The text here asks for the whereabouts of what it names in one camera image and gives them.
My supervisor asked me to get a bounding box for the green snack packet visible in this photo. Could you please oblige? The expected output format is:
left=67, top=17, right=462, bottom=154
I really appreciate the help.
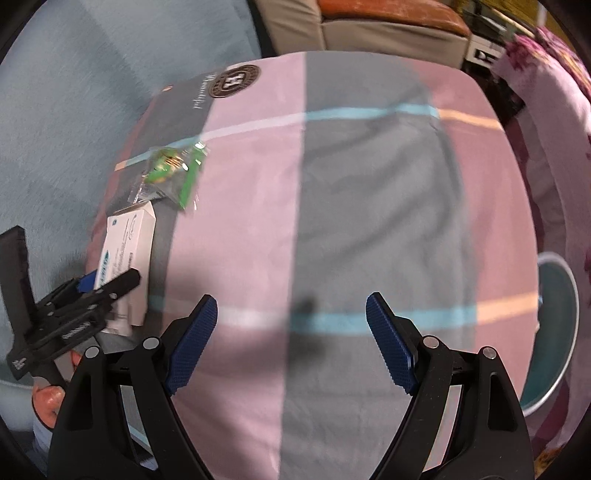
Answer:
left=127, top=141, right=208, bottom=212

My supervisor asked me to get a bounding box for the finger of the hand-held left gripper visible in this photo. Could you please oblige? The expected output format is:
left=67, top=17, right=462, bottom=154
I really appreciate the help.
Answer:
left=34, top=272, right=99, bottom=315
left=46, top=269, right=141, bottom=320

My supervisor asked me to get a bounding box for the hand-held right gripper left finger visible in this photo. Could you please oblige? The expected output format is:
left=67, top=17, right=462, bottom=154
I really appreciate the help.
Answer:
left=46, top=295, right=219, bottom=480

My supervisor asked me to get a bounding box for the beige and brown sofa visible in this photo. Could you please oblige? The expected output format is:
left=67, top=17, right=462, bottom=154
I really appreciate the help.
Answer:
left=254, top=0, right=472, bottom=70

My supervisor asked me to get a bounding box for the plaid tablecloth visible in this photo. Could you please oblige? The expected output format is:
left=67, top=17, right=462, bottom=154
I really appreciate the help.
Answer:
left=85, top=51, right=541, bottom=480

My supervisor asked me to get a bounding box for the teal trash bin white rim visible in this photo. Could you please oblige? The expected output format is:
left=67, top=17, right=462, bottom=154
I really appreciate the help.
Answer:
left=519, top=251, right=580, bottom=414

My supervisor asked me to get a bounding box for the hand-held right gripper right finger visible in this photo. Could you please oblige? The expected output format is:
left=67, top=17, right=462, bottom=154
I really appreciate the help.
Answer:
left=366, top=292, right=534, bottom=480

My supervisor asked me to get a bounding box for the white medicine box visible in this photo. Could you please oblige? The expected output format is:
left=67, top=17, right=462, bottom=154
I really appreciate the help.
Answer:
left=84, top=203, right=158, bottom=337

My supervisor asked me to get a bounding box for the person's left hand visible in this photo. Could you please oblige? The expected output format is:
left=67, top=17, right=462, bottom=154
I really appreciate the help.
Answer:
left=30, top=351, right=83, bottom=428

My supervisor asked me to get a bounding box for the blue curtain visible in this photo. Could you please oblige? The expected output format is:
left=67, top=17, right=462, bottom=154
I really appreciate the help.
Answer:
left=0, top=0, right=264, bottom=324

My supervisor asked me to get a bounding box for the small bedside cabinet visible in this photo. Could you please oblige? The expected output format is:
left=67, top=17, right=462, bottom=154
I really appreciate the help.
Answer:
left=464, top=0, right=513, bottom=65

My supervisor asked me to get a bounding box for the floral bedspread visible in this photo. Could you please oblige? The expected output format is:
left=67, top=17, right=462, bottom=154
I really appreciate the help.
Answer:
left=489, top=25, right=591, bottom=467

